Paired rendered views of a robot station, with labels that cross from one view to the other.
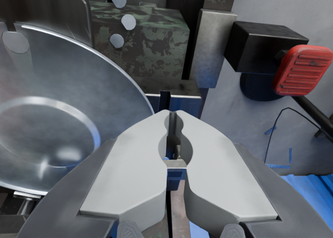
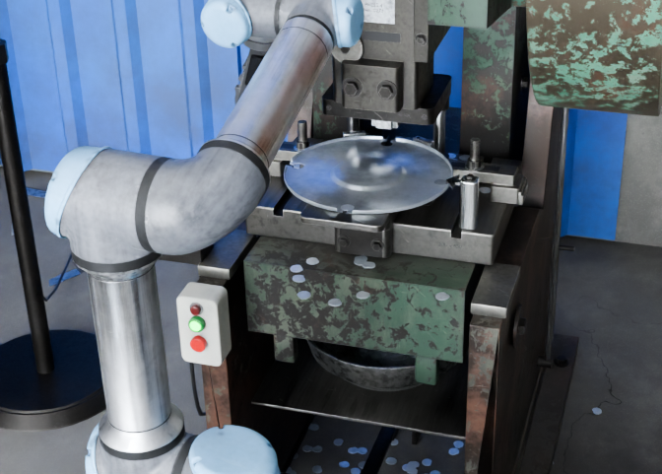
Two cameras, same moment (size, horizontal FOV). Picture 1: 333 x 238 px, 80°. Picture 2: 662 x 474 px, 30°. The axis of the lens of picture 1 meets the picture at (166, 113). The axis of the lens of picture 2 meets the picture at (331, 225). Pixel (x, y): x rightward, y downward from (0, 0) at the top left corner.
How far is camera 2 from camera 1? 189 cm
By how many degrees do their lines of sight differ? 22
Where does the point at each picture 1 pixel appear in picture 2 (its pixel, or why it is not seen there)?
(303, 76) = not seen: hidden behind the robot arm
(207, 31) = (227, 259)
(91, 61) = (310, 198)
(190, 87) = (253, 221)
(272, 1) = not seen: outside the picture
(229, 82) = not seen: hidden behind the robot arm
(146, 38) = (285, 260)
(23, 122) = (374, 179)
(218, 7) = (212, 279)
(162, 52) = (273, 251)
